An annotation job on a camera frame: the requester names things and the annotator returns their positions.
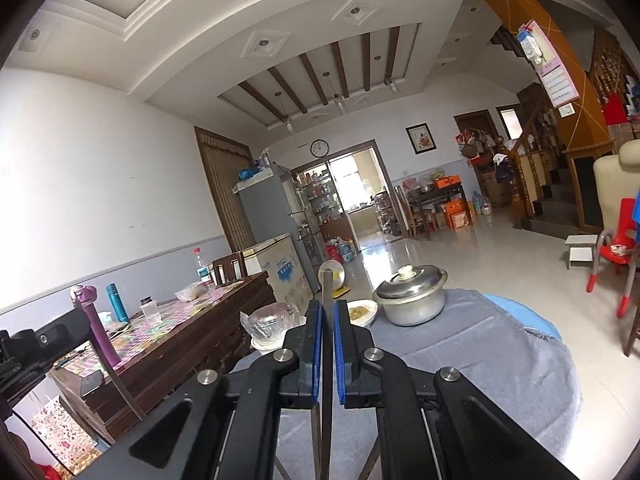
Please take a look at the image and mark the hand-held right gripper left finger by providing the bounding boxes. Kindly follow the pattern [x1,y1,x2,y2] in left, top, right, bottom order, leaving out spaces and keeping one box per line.
[75,300,322,480]

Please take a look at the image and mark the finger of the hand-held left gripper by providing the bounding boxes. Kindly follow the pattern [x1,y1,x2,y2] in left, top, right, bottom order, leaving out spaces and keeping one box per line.
[0,355,63,403]
[10,308,93,361]

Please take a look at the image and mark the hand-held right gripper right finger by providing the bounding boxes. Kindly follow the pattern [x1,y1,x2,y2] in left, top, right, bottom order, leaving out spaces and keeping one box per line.
[334,300,576,480]

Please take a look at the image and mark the plastic covered food bowl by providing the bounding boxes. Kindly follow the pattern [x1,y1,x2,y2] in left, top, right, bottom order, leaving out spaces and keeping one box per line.
[347,299,379,328]

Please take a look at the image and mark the white bowl with plastic wrap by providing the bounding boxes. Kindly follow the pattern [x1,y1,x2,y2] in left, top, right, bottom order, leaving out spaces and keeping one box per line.
[240,302,307,352]

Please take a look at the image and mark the purple water bottle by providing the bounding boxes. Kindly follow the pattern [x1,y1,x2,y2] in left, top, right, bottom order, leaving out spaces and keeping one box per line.
[70,285,123,368]

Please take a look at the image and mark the blue water bottle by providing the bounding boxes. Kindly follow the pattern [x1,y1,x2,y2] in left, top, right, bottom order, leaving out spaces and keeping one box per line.
[106,283,131,323]

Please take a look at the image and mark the metal pot with lid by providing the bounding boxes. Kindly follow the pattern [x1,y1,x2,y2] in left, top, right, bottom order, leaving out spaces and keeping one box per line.
[372,264,448,327]

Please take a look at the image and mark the white chest freezer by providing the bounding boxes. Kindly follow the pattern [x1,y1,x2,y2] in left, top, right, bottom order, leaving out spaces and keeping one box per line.
[242,232,321,306]

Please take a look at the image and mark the plastic water jugs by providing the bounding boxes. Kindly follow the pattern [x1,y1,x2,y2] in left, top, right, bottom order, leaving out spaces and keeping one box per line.
[327,237,358,263]

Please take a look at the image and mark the clear plastic cup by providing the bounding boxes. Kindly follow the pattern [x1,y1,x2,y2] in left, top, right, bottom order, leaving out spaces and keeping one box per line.
[140,297,162,325]

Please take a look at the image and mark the dark wooden chair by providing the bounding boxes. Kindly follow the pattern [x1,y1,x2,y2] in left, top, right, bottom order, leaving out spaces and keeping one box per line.
[212,251,248,286]

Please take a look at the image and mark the checkered table cover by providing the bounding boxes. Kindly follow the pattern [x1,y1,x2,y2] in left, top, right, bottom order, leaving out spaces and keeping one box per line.
[52,280,251,376]

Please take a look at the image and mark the dark wooden table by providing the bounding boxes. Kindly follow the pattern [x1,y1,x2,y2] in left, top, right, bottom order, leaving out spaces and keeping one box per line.
[50,272,278,443]

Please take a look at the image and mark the grey tablecloth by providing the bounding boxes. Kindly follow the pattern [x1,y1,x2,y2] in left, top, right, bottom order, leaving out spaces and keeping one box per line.
[235,287,583,480]

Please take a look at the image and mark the clear bottle with red cap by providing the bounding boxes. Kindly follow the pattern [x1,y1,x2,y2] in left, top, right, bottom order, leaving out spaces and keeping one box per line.
[192,247,215,291]

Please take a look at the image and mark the covered food dish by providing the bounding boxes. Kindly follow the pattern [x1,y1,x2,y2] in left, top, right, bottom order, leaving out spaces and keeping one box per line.
[175,282,206,303]

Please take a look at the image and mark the glass display cabinet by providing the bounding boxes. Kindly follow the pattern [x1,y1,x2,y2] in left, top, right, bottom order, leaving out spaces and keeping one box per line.
[292,167,346,261]

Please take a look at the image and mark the grey refrigerator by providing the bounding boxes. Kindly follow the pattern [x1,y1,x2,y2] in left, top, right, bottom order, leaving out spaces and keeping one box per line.
[232,162,306,256]

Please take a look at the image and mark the wooden side table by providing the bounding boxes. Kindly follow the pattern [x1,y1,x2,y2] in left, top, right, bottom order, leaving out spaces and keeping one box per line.
[407,185,468,238]

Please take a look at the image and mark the orange cardboard box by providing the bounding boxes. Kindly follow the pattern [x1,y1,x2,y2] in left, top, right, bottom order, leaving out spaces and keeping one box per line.
[445,199,473,231]

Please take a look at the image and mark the brown wooden door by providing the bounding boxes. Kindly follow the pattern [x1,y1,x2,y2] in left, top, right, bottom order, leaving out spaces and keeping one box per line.
[194,126,256,256]

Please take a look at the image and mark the blue table cover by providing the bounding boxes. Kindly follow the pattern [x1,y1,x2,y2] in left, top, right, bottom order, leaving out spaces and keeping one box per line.
[482,294,563,343]

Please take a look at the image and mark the wooden staircase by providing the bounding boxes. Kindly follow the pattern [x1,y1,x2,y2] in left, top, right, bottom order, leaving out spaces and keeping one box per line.
[490,25,640,236]

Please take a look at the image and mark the white step stool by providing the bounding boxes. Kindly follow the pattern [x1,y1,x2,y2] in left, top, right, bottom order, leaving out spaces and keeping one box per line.
[565,234,601,271]

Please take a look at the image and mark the red plastic chair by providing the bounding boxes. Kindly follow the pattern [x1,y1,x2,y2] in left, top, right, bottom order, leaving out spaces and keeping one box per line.
[587,197,640,318]

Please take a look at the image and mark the cream armchair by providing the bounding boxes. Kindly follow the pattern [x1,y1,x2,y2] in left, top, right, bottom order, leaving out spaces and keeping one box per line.
[593,140,640,251]

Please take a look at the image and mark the framed wall picture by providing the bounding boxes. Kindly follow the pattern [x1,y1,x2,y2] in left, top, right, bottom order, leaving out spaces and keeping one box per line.
[405,123,437,155]

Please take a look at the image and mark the wall calendar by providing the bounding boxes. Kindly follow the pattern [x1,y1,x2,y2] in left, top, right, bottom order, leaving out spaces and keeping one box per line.
[515,20,581,108]

